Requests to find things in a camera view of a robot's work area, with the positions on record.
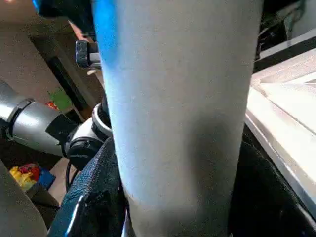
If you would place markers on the colourful plastic toy pile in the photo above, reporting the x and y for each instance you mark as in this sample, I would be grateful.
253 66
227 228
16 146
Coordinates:
27 175

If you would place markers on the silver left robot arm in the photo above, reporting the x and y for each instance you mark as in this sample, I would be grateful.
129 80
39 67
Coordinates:
32 123

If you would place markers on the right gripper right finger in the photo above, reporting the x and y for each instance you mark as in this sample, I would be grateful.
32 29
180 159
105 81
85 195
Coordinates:
266 192

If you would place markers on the white plastic table top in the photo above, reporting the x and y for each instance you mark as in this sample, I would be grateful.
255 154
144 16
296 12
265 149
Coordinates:
284 111

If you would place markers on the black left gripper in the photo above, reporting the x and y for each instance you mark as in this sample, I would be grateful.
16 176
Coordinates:
85 53

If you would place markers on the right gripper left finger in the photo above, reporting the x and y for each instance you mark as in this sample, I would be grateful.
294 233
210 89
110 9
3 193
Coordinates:
93 192

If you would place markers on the white plastic table leg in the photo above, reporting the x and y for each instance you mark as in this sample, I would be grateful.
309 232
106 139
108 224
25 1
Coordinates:
177 111

